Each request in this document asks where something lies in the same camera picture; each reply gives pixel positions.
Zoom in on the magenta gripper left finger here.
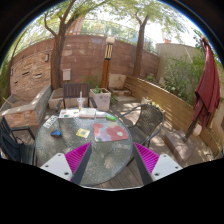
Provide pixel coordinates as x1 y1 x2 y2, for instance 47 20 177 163
40 142 93 186

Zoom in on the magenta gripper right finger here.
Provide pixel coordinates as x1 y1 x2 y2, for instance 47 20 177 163
131 142 183 186

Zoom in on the blue computer mouse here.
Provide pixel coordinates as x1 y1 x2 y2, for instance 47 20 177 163
51 130 62 138

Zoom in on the floral pink mouse pad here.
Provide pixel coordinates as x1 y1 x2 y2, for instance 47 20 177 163
93 122 128 142

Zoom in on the yellow square card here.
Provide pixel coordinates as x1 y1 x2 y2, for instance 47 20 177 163
76 128 90 138

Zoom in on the round glass patio table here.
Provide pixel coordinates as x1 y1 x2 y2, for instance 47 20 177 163
36 118 133 186

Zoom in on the concrete umbrella base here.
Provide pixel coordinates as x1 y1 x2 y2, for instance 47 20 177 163
163 129 214 166

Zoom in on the metal mesh chair right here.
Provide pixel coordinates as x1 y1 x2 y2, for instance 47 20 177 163
118 104 164 146

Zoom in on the white printed card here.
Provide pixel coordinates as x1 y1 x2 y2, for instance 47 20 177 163
43 115 58 128

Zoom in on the white open book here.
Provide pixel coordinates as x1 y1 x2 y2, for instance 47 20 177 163
79 108 96 118

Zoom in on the green small object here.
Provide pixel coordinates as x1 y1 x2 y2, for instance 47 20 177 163
106 115 116 121

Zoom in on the plastic cup with straw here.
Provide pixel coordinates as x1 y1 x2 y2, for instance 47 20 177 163
77 91 85 111

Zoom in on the black chair left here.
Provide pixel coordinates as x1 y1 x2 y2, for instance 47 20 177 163
0 117 37 166

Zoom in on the white square planter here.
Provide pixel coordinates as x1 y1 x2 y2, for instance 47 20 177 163
90 88 111 111

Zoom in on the dark wooden chair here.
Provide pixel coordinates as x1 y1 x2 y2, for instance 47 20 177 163
55 82 97 112

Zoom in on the right tree trunk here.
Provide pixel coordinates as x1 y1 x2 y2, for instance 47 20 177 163
133 11 149 77

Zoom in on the tree trunk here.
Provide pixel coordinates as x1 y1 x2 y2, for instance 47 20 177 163
133 11 149 77
44 0 102 89

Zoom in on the folded red patio umbrella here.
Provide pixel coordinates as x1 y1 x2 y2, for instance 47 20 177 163
184 36 220 139

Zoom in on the left tree trunk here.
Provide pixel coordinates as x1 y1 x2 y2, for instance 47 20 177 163
44 0 102 89

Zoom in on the wooden lamp post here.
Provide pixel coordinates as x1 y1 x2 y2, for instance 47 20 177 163
101 37 115 88

